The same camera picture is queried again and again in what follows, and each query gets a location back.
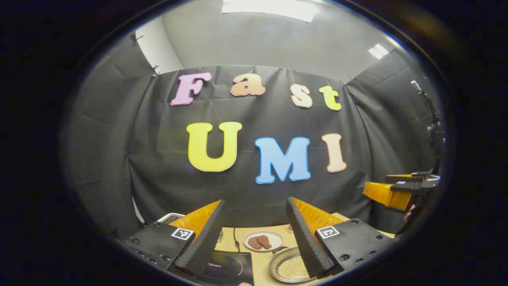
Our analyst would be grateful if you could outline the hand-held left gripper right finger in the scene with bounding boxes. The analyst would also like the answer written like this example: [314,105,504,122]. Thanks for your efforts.
[287,197,397,278]

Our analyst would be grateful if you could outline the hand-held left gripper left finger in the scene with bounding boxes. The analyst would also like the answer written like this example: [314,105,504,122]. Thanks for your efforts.
[121,199,226,277]

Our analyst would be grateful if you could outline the stainless steel pot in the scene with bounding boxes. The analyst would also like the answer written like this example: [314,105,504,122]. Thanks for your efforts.
[269,246,318,284]

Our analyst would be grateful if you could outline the black induction cooktop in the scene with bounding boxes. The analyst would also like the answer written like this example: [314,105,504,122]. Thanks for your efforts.
[194,251,255,286]

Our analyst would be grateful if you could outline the pile of soybeans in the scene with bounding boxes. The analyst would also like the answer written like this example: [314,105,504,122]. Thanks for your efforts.
[277,256,310,280]

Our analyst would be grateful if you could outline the white round plate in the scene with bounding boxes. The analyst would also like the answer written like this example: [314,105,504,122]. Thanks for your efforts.
[243,231,284,252]

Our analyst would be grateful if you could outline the white toaster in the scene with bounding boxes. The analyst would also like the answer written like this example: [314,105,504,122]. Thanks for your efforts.
[157,213,185,224]

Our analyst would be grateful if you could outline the small ceiling light panel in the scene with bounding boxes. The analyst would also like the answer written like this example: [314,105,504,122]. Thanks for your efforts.
[368,43,390,60]

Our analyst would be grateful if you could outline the black backdrop cloth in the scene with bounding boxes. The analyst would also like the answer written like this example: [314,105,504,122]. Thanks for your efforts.
[65,34,443,239]

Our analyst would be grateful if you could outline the large ceiling light panel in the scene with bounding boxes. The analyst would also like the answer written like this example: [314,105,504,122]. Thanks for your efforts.
[221,0,320,23]

